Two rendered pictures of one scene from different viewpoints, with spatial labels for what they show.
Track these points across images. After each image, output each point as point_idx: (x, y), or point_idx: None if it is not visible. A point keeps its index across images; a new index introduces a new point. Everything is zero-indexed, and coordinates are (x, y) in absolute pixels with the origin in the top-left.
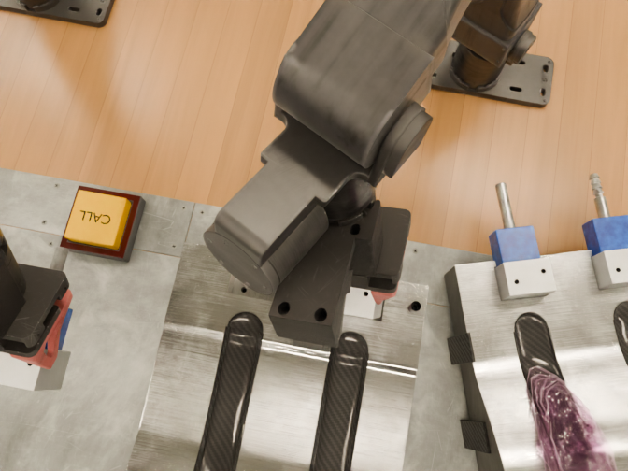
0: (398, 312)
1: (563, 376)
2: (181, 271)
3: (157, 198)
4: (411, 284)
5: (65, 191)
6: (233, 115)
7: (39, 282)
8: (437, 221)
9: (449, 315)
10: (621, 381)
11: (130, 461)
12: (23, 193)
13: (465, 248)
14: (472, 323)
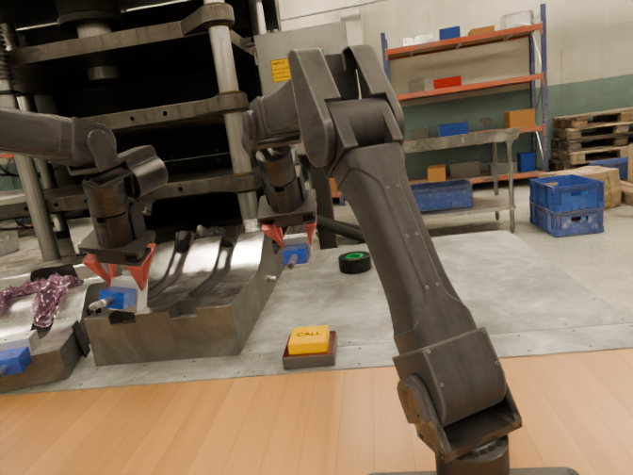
0: (107, 310)
1: (31, 325)
2: (232, 298)
3: (274, 372)
4: (93, 318)
5: (350, 363)
6: (205, 432)
7: (266, 211)
8: (51, 402)
9: (77, 365)
10: (1, 327)
11: (257, 265)
12: (383, 355)
13: (40, 394)
14: (67, 334)
